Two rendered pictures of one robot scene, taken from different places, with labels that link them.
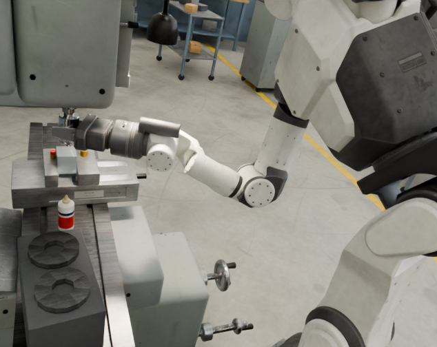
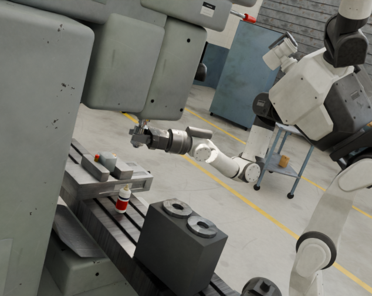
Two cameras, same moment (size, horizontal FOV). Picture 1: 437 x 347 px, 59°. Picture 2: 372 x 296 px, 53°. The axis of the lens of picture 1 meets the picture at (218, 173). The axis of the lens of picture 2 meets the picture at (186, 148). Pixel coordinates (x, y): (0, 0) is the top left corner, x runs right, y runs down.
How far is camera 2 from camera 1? 0.76 m
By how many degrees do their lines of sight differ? 22
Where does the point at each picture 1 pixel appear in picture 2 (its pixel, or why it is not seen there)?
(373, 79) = (343, 103)
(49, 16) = (171, 65)
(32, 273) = (177, 221)
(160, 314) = not seen: hidden behind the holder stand
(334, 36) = (325, 82)
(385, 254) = (351, 189)
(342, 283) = (320, 214)
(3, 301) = (98, 265)
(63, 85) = (164, 106)
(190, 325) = not seen: hidden behind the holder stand
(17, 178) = (76, 177)
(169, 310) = not seen: hidden behind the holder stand
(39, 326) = (207, 244)
